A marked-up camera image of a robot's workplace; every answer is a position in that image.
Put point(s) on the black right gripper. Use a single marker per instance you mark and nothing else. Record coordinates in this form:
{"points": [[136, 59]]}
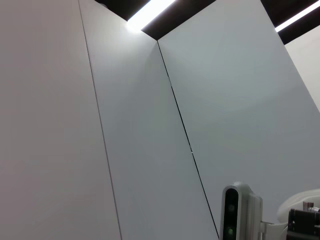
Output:
{"points": [[303, 222]]}

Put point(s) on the bright ceiling light strip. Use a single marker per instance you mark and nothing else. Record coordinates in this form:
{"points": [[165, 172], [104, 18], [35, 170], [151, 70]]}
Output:
{"points": [[297, 17], [150, 12]]}

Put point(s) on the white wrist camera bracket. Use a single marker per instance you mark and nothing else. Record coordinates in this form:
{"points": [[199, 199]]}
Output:
{"points": [[271, 230]]}

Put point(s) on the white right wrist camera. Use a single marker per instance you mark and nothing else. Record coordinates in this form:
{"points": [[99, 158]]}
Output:
{"points": [[250, 212]]}

